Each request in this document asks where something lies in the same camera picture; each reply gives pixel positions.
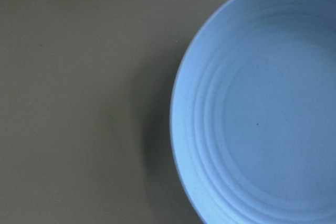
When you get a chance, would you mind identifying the blue plate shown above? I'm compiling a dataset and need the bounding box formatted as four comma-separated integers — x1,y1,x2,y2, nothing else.
170,0,335,223

